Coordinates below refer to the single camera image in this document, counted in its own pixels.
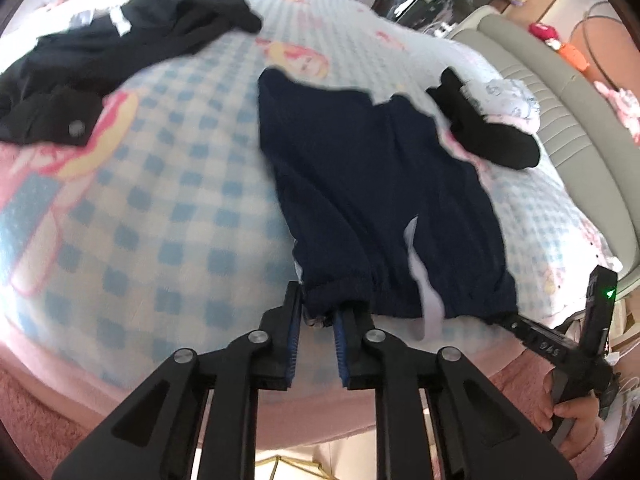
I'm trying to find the grey padded headboard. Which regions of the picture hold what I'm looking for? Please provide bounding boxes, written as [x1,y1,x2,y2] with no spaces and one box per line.
[448,6,640,297]

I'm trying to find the black jacket on bed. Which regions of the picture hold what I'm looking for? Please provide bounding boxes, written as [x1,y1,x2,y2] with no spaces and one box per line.
[1,0,262,146]

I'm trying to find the red plush toy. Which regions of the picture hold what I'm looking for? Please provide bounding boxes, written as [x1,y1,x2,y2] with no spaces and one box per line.
[527,23,560,42]

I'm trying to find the blue checkered cartoon blanket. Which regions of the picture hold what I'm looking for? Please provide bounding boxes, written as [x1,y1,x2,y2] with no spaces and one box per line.
[1,0,627,396]

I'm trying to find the orange plush toy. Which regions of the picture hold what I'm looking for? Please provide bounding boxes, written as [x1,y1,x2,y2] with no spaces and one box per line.
[558,44,590,73]

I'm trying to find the folded pink garment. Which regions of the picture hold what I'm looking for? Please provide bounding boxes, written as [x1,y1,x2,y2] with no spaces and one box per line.
[485,114,540,136]

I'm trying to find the person right hand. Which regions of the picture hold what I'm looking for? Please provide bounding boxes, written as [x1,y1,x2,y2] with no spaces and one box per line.
[534,368,606,461]

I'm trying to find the folded white printed garment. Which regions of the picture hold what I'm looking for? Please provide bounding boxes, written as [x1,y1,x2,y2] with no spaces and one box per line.
[460,79,540,118]

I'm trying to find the navy striped track pants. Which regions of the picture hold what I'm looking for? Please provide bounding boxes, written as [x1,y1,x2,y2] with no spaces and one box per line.
[258,68,518,323]

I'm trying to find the folded black garment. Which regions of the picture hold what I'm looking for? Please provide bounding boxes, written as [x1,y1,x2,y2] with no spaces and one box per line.
[426,67,540,170]

